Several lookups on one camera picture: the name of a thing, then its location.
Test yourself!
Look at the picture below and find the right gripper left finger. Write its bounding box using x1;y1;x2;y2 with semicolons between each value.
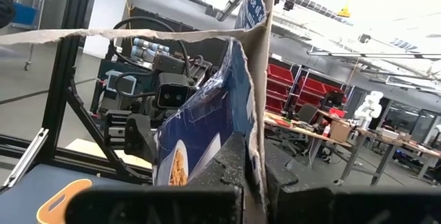
64;132;247;224

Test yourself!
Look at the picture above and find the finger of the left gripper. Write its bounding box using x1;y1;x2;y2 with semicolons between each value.
125;113;158;165

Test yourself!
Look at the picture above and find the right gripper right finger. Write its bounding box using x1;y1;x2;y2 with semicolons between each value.
264;141;441;224

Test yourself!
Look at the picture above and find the blue cereal box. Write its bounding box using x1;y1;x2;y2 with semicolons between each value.
0;0;278;224

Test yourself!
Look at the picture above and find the orange plastic tray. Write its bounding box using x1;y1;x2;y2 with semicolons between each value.
36;178;93;224

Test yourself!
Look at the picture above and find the small grey monitor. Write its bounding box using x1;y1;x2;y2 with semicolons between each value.
105;70;137;96

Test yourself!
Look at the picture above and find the brown cardboard box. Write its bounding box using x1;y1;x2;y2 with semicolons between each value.
329;120;352;143

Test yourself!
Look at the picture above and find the long wooden workbench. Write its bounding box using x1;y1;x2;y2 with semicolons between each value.
264;110;441;187

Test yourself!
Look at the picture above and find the grey office chair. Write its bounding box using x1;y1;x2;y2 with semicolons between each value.
275;103;320;156

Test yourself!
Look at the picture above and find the blue storage bin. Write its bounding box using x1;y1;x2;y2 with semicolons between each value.
13;2;38;26

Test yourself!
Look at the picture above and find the red storage bin shelf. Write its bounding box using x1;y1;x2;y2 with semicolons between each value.
265;63;349;114

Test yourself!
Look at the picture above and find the long ceiling light bar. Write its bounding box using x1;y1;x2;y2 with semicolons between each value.
216;0;248;22
306;50;441;60

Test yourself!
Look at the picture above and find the yellow hanging plug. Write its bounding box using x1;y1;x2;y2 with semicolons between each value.
336;5;352;19

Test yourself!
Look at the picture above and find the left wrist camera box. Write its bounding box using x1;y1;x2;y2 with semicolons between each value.
156;72;194;110

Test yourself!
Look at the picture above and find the black aluminium table frame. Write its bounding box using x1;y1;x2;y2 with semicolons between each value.
0;0;154;187

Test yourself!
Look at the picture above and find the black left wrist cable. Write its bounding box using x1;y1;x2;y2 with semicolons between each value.
110;16;192;80

